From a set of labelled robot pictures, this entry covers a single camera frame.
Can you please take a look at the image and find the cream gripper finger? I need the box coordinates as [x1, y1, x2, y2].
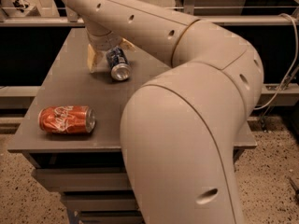
[87, 44, 104, 73]
[120, 38, 135, 51]

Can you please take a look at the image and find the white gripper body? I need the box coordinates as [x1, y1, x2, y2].
[83, 17, 122, 51]

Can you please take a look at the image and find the blue pepsi can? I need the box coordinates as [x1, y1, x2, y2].
[106, 47, 132, 81]

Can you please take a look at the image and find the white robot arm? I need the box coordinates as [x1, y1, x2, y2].
[63, 0, 263, 224]

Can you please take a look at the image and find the red coca-cola can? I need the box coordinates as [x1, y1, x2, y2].
[38, 105, 96, 134]

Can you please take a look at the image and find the grey drawer cabinet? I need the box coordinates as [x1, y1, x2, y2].
[7, 27, 258, 224]

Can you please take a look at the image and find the metal railing frame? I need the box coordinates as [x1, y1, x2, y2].
[1, 0, 299, 27]

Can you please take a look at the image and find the white cable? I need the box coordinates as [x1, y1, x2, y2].
[253, 12, 299, 111]

